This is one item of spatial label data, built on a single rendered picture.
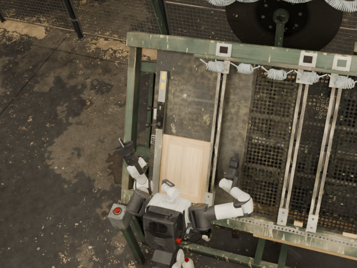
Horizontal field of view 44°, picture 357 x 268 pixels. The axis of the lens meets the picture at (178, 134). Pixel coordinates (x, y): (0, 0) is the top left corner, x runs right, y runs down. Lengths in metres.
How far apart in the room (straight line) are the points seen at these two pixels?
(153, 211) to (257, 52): 1.20
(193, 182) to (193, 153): 0.22
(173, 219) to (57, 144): 2.75
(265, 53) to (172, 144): 0.95
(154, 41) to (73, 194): 2.20
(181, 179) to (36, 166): 2.23
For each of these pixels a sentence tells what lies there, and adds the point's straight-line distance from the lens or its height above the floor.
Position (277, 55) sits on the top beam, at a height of 1.86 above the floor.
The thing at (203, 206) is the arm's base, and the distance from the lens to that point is 2.79.
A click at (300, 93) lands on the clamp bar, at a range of 2.95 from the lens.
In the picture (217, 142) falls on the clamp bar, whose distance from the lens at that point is 3.11.
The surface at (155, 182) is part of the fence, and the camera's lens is 3.39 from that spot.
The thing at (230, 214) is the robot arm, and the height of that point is 1.36.
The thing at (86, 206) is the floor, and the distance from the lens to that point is 4.64.
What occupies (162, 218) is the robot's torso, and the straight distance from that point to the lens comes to 2.74.
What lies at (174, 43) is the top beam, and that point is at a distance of 3.06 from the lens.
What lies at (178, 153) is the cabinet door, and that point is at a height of 1.17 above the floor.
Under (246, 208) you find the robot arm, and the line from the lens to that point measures 2.79.
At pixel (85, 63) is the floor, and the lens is 6.09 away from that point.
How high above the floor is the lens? 3.79
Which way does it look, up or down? 50 degrees down
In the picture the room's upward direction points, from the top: 12 degrees counter-clockwise
